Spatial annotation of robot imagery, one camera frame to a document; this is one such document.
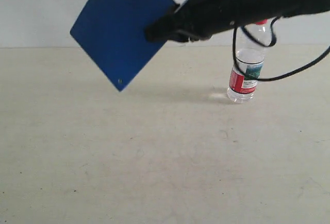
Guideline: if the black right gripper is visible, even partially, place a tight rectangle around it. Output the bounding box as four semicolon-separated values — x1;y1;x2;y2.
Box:
143;0;243;43

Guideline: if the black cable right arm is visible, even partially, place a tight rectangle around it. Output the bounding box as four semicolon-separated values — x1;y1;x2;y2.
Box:
232;16;330;82

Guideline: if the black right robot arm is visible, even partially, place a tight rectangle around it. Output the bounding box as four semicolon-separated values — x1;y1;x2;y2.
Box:
144;0;329;43

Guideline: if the clear water bottle red cap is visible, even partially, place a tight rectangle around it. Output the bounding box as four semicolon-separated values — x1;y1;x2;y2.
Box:
227;20;271;104

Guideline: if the blue ring binder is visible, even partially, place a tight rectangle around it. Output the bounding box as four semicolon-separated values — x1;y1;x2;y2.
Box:
70;0;175;92

